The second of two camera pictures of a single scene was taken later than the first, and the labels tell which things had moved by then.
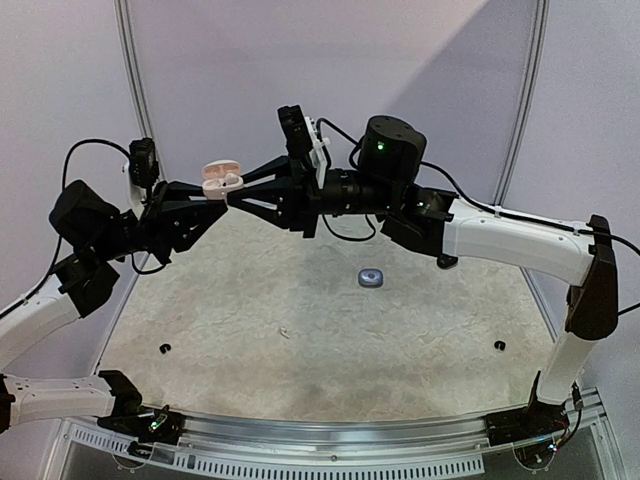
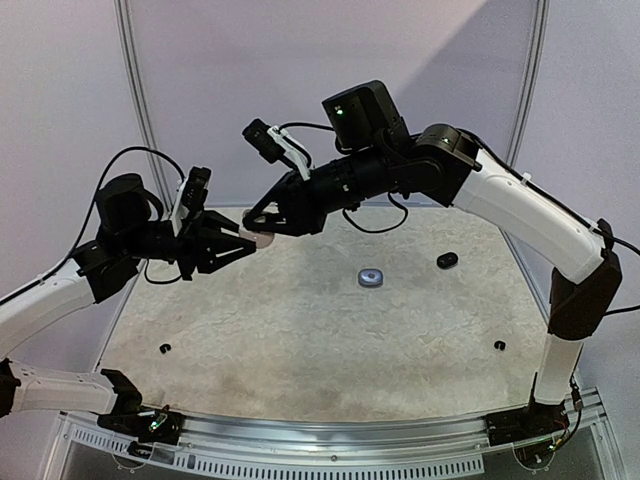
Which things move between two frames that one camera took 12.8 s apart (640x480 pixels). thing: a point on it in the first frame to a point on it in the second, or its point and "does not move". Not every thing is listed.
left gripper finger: [183, 192] to [214, 220]
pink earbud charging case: [221, 177] to [262, 239]
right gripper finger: [267, 171] to [279, 189]
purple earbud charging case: [370, 278] does not move
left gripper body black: [152, 230] to [186, 249]
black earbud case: [446, 262] does not move
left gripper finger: [190, 220] to [223, 250]
